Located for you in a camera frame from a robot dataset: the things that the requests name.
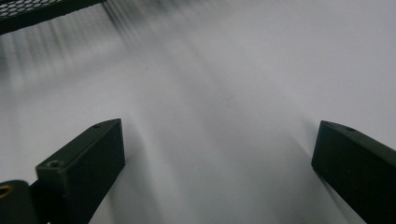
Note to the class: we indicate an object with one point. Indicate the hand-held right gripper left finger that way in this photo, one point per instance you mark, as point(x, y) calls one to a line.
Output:
point(90, 161)

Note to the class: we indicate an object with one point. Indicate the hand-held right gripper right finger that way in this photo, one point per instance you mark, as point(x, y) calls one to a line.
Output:
point(358, 168)

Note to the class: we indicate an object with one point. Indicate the black metal mesh basket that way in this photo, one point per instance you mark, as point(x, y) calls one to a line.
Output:
point(37, 12)

